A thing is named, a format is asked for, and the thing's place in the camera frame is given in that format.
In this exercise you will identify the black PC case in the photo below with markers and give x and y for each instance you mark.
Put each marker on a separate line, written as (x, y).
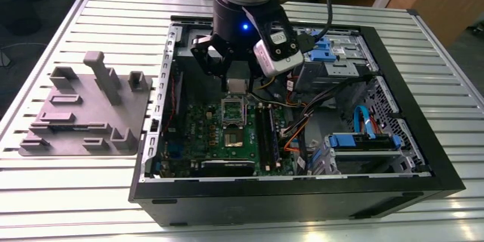
(264, 205)

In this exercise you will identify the CPU socket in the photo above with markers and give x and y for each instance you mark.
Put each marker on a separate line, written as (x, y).
(233, 138)

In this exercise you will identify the green RAM stick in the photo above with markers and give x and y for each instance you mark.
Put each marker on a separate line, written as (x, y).
(60, 128)

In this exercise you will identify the black graphics card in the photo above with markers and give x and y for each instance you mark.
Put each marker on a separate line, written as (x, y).
(227, 168)

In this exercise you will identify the green motherboard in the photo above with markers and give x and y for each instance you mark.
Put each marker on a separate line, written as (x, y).
(204, 151)

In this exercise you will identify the grey power supply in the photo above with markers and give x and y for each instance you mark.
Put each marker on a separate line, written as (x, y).
(204, 83)

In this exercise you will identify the grey parts rack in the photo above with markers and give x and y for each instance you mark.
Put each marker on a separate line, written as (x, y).
(88, 116)

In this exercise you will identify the metal disk bay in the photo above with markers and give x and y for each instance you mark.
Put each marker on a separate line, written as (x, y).
(325, 165)

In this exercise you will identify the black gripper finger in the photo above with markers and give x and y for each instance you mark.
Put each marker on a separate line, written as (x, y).
(257, 73)
(208, 57)

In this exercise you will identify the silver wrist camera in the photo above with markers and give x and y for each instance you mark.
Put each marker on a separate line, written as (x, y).
(280, 66)

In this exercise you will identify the blue disk carrier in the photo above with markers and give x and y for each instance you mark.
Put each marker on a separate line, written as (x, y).
(341, 141)

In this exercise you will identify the blue plastic drive bracket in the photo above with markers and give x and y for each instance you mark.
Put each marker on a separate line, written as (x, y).
(321, 55)

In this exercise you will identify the metal drive cage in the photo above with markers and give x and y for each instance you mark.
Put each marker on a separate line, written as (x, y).
(348, 69)

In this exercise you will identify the silver CPU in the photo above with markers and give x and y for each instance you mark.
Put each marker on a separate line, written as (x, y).
(237, 86)

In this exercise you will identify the wooden cabinet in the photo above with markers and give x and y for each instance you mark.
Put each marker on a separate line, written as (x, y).
(445, 4)

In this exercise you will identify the black case fan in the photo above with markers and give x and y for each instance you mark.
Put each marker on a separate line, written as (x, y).
(181, 111)

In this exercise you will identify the black RAM slot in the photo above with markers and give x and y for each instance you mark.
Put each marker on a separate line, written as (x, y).
(261, 137)
(267, 137)
(271, 137)

